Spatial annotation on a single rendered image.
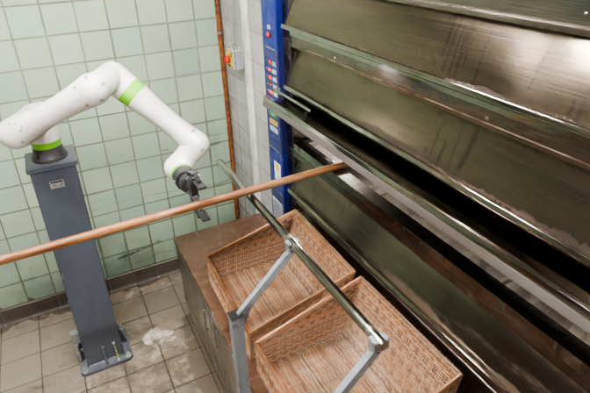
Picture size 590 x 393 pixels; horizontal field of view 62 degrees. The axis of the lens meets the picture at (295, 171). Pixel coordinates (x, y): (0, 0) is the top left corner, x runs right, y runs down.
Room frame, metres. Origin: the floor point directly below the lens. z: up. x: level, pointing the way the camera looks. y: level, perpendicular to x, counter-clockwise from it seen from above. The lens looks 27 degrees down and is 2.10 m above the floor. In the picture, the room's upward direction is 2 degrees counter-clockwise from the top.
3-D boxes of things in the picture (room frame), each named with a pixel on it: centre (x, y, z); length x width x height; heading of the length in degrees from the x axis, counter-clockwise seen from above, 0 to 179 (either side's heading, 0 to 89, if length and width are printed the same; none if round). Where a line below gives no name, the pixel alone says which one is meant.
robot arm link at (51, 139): (2.00, 1.09, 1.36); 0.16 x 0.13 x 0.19; 173
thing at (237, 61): (2.65, 0.30, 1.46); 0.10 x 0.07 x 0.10; 26
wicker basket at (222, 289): (1.72, 0.10, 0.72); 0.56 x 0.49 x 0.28; 25
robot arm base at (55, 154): (2.06, 1.12, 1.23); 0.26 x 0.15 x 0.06; 27
